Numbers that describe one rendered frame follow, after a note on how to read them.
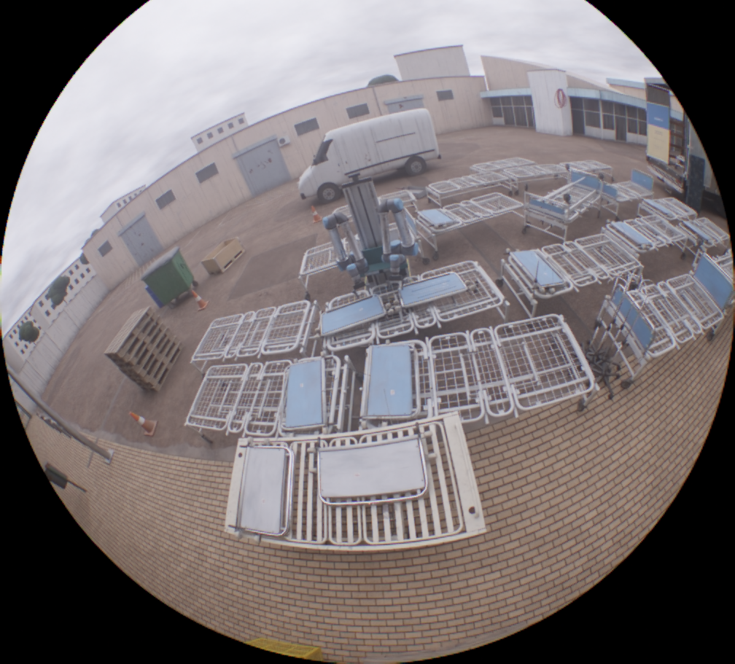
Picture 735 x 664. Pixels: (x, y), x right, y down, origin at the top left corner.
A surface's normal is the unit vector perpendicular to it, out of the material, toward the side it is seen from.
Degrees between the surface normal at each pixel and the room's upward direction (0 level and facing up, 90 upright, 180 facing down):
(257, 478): 3
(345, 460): 6
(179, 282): 94
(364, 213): 90
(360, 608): 0
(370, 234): 90
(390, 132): 88
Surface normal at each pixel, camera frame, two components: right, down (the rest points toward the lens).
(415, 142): 0.18, 0.54
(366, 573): -0.28, -0.75
